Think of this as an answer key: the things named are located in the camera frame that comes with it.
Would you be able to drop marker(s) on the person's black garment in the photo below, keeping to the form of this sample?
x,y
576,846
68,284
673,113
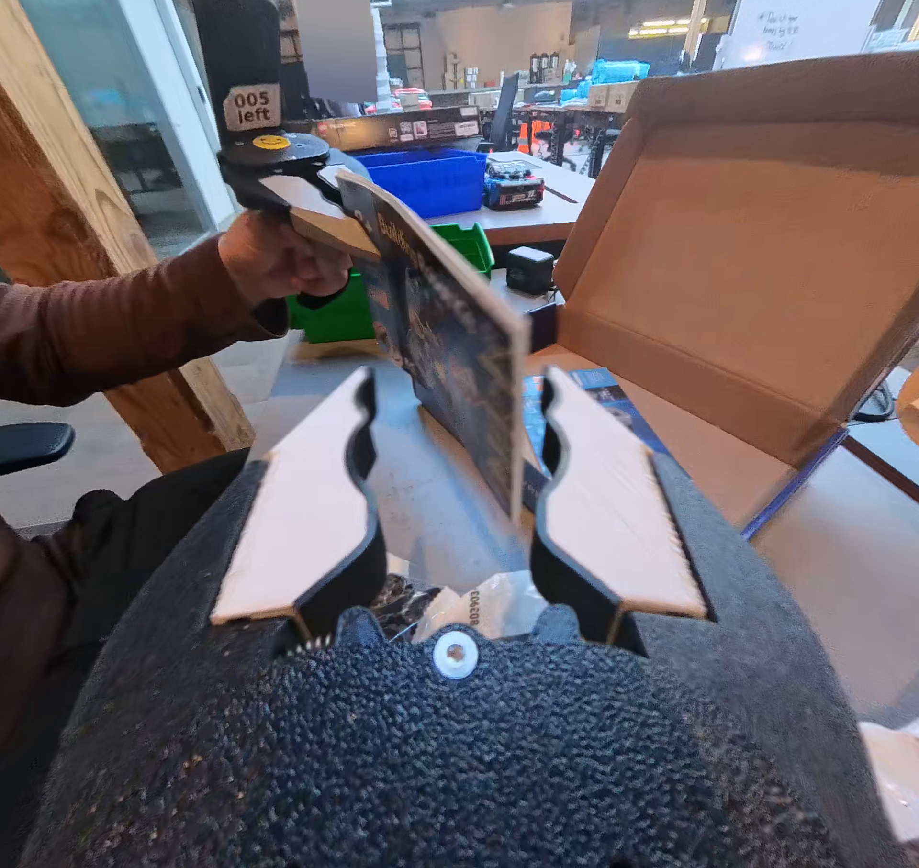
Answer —
x,y
143,523

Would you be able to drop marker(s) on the wooden post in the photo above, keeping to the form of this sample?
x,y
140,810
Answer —
x,y
43,200

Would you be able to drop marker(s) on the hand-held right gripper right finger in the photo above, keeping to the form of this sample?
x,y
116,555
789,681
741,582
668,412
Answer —
x,y
617,523

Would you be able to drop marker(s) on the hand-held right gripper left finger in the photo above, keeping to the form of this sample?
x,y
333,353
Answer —
x,y
301,523

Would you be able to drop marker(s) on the long black toy box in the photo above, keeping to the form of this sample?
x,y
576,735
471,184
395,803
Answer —
x,y
402,129

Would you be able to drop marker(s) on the person's brown top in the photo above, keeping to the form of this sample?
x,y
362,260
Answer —
x,y
29,631

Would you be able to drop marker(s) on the background grey desk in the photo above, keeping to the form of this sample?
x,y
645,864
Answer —
x,y
545,218

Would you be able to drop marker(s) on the green plastic bin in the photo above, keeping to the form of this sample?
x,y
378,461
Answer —
x,y
330,315

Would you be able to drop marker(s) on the clear bag of grey pieces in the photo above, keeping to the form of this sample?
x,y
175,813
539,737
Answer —
x,y
488,606

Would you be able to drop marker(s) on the blue toy box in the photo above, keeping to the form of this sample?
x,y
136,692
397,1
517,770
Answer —
x,y
513,190

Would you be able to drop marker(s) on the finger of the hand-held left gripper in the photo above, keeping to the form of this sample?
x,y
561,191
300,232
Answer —
x,y
323,225
348,163

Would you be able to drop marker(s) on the whiteboard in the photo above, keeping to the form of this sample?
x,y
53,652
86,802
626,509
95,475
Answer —
x,y
804,7

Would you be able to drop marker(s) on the dark office chair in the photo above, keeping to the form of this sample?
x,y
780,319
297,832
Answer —
x,y
29,444

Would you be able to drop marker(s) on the blue plastic bin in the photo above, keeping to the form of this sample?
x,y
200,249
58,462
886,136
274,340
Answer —
x,y
431,179

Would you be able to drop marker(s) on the person's left hand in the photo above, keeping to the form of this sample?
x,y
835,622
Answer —
x,y
265,258

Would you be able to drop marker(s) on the black office chair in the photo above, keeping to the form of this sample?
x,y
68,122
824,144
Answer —
x,y
506,111

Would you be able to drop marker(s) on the blue robot kit box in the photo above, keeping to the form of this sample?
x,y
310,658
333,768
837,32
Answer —
x,y
718,272

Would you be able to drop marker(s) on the printed instruction booklet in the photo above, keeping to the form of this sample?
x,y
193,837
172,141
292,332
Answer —
x,y
445,322

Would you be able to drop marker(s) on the black power adapter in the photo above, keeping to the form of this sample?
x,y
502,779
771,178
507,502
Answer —
x,y
530,271

